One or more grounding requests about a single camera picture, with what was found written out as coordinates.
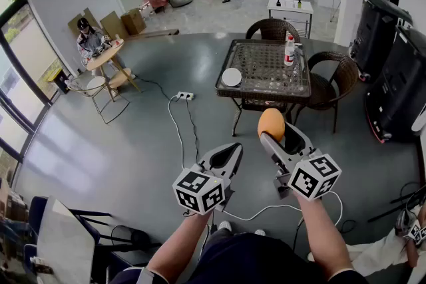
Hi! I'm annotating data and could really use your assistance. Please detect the glass-topped rattan table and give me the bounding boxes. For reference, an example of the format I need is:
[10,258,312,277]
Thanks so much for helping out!
[214,39,313,137]

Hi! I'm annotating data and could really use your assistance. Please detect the person's grey trousers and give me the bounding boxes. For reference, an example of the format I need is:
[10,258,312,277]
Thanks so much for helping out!
[201,228,240,247]

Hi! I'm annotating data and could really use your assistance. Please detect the white wire-frame chair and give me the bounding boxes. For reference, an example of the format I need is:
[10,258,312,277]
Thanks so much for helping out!
[68,75,131,126]

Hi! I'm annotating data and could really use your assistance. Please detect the long wooden plank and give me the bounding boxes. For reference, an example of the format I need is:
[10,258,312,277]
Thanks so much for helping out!
[126,29,180,41]

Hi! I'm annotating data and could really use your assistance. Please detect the long white power cable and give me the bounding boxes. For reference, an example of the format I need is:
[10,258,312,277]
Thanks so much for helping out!
[167,94,186,171]

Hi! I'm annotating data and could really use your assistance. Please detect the black tripod legs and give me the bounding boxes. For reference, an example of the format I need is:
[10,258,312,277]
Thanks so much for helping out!
[367,182,426,223]

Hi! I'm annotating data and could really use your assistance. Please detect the flat cardboard sheet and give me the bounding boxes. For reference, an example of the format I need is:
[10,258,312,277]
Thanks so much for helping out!
[99,10,130,41]
[67,7,101,37]

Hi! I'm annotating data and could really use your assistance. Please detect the black cable to power strip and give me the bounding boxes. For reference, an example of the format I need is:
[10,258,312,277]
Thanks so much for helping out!
[132,75,179,100]

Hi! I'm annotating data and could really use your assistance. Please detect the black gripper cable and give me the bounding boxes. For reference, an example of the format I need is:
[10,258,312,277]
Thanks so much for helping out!
[292,217,306,252]

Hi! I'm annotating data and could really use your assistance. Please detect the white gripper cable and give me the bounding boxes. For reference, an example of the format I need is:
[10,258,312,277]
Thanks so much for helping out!
[222,191,344,227]

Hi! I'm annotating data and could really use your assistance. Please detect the yellow and black bin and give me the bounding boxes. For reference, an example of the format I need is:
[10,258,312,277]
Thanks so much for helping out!
[46,67,71,96]

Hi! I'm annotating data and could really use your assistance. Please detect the large black machine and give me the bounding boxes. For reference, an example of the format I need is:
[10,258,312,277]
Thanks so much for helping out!
[349,0,414,82]
[363,25,426,144]

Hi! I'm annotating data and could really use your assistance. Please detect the white table board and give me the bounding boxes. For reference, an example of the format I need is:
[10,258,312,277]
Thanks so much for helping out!
[35,196,96,284]

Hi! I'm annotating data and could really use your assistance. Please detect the brown cardboard box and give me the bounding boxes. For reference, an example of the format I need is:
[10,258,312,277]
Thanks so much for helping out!
[120,8,148,37]

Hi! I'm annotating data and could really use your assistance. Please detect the round wooden table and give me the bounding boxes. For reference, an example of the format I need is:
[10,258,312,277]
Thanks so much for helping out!
[85,38,142,102]

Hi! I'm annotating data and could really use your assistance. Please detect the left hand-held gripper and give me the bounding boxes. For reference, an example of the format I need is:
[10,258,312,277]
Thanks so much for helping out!
[172,142,244,216]

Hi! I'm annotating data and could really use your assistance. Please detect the white metal-frame table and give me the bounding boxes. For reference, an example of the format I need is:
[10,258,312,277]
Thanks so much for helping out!
[266,0,315,39]

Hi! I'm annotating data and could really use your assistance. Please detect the round wooden stool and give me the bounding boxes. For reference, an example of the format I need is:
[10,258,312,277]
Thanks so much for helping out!
[108,67,133,90]

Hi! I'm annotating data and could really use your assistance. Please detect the person's dark navy top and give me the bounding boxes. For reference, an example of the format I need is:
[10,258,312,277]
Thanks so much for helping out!
[109,231,370,284]

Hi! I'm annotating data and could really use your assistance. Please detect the stack of wooden pallets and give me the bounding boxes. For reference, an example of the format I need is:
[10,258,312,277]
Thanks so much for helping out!
[0,176,31,230]

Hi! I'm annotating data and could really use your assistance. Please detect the thin black floor cable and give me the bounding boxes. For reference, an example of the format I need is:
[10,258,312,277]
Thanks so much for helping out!
[185,99,200,164]

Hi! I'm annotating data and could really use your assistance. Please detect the clear red-labelled water bottle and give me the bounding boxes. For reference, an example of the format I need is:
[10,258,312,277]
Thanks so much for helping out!
[284,35,297,67]

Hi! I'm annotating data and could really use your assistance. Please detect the white round plate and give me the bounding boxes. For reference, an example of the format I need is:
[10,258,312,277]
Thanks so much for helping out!
[222,67,243,88]

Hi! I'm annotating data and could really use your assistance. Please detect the person's left forearm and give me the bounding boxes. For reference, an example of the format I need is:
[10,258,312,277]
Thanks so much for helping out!
[146,208,214,281]

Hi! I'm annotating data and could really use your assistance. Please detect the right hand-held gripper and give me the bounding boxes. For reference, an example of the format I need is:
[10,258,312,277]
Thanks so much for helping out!
[259,122,343,202]

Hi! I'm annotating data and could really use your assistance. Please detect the dark blue chair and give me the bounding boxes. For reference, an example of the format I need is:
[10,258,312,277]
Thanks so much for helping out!
[23,196,161,284]

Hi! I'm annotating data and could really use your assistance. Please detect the brown wicker chair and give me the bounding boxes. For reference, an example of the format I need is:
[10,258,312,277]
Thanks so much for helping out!
[294,51,359,134]
[245,18,302,43]

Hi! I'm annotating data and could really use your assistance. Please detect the person's right forearm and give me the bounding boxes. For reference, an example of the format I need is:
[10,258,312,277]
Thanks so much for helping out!
[294,191,354,281]

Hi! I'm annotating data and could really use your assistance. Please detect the black-framed glass window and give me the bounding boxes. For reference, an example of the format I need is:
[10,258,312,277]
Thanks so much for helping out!
[0,0,65,191]

